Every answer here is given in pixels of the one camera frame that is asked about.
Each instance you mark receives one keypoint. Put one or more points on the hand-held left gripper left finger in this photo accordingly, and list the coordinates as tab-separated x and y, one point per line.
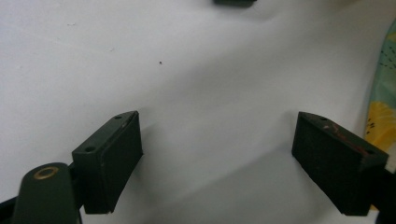
107	161

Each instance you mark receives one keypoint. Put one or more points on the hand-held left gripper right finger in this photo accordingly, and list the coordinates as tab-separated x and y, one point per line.
336	161

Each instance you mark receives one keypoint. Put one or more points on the patterned yellow green cloth bag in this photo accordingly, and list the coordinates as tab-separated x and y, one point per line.
384	93

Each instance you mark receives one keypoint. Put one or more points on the white two-tier cart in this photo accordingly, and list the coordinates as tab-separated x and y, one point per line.
233	2

